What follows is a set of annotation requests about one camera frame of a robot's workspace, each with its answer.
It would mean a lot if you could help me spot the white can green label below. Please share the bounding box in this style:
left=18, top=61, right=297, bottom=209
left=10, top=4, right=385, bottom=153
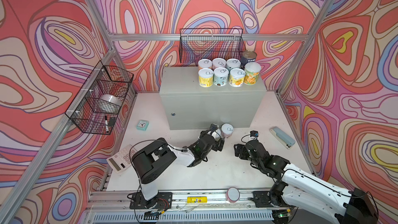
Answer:
left=211, top=129, right=222, bottom=141

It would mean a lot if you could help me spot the white can red label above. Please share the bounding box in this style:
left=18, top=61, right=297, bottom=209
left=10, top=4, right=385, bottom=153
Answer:
left=221, top=123, right=234, bottom=138

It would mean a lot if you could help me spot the white can teal label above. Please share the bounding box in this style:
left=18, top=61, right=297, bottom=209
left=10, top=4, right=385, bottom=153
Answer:
left=213, top=67, right=229, bottom=87

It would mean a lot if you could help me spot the white can yellow orange label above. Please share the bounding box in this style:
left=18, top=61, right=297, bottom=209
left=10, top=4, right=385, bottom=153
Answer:
left=228, top=68, right=246, bottom=88

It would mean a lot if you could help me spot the white can pink label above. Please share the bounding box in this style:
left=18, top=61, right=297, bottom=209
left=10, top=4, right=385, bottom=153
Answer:
left=212, top=58, right=227, bottom=70

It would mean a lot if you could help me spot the light blue spotted can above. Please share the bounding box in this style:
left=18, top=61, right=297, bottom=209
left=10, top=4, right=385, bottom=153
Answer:
left=226, top=58, right=241, bottom=71

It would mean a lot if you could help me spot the yellow peach can plastic lid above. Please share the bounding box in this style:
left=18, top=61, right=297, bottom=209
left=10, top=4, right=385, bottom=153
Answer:
left=244, top=62, right=261, bottom=85

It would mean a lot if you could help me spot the dark blue tomato can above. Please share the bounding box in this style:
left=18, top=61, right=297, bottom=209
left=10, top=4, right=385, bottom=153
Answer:
left=240, top=50, right=257, bottom=67

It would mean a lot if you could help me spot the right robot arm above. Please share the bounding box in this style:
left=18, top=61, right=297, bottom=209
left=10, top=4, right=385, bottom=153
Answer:
left=234, top=139, right=379, bottom=224

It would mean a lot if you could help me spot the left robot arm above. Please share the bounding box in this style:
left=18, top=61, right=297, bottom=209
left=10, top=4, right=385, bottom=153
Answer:
left=129, top=128, right=224, bottom=201

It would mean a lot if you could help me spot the grey green stapler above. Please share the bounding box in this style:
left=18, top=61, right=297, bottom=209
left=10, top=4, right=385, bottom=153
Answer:
left=269, top=127, right=296, bottom=149

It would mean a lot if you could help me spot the grey metal cabinet box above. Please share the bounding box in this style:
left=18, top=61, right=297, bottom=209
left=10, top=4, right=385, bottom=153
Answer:
left=160, top=67, right=266, bottom=130

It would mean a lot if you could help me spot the pink tape roll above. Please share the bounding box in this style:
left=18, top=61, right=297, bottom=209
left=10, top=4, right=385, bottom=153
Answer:
left=226, top=187, right=240, bottom=203

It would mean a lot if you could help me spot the mint green small clock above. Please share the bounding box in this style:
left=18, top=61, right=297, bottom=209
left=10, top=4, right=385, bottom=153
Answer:
left=136, top=120, right=149, bottom=131

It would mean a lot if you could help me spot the white pink calculator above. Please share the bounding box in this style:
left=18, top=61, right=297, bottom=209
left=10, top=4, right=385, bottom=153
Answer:
left=107, top=145, right=137, bottom=173

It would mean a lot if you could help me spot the black marker pen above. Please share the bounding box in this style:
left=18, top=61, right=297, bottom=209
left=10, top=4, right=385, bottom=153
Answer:
left=104, top=116, right=109, bottom=133

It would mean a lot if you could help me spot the silver tape roll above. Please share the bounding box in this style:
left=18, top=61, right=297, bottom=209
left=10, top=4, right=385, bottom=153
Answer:
left=98, top=94, right=122, bottom=114

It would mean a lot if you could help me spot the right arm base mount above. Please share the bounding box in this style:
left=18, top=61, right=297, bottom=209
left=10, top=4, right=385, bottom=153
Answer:
left=249, top=190, right=295, bottom=208

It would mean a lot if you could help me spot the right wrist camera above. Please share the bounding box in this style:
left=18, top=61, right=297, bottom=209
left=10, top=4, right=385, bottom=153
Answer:
left=250, top=130, right=259, bottom=139

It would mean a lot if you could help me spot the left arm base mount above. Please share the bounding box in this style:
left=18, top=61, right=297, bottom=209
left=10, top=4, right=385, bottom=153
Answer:
left=127, top=191, right=173, bottom=210

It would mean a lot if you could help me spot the back black wire basket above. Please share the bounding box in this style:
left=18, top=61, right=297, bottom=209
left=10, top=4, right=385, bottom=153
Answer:
left=179, top=27, right=246, bottom=65

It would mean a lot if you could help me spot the black wire basket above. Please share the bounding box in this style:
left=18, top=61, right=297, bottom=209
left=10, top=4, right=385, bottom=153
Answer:
left=179, top=27, right=246, bottom=65
left=65, top=61, right=134, bottom=135

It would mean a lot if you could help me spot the aluminium front rail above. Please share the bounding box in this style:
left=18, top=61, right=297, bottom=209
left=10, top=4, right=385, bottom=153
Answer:
left=86, top=188, right=343, bottom=215

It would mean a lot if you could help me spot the left black wire basket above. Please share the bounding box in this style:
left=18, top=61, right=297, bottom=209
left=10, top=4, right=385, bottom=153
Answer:
left=65, top=61, right=134, bottom=135

